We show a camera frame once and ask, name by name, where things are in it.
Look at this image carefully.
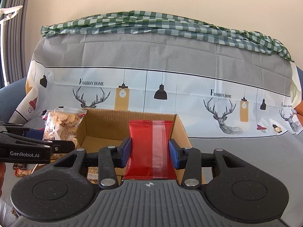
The red foil snack packet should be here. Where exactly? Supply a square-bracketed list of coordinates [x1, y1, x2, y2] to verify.
[124, 120, 177, 180]

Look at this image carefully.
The green checked cloth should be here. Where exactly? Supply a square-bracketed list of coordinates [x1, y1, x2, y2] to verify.
[41, 10, 293, 61]

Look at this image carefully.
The dark brown chocolate snack pack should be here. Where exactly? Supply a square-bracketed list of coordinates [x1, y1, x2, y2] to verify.
[87, 166, 98, 184]

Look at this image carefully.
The red-ended clear candy bar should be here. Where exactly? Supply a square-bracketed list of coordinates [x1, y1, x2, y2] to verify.
[14, 168, 32, 177]

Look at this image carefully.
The blue sofa armrest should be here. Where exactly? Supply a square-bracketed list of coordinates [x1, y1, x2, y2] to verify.
[0, 78, 26, 121]

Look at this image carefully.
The grey curtain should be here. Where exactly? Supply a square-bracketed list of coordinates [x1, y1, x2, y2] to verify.
[1, 0, 28, 84]

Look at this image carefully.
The white floor stand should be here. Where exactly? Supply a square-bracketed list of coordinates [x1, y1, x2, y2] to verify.
[1, 5, 23, 87]

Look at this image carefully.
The clear bag of cookies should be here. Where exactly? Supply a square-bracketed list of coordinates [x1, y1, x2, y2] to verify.
[43, 107, 87, 149]

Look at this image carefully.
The person's left hand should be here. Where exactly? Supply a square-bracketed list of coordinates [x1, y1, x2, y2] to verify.
[0, 162, 6, 196]

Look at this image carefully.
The brown cardboard box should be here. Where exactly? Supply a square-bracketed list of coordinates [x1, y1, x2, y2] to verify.
[30, 107, 207, 185]

